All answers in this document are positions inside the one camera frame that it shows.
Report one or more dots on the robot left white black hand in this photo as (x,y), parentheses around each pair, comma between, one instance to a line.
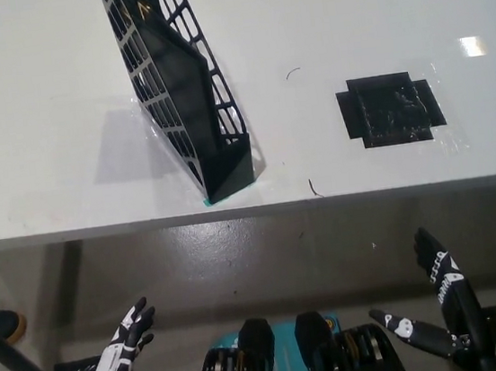
(114,369)

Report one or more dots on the robot right black white hand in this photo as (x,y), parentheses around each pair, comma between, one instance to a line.
(465,317)

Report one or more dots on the black notebook with gold corners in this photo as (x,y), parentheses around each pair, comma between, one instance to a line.
(181,80)

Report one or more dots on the black mesh file shelf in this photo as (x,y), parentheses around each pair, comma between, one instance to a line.
(228,172)

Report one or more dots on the grey table leg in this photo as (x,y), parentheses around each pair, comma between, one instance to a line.
(63,298)

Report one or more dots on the black shoe with tan sole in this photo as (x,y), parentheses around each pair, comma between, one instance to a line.
(0,324)

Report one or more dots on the teal tape piece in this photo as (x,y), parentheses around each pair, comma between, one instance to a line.
(208,203)

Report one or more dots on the short thick dark thread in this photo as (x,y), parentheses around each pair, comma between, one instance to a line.
(313,187)

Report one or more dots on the black tape patch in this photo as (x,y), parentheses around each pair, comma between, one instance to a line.
(383,110)

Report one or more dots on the thin curved dark thread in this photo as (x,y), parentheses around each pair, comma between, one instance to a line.
(292,72)

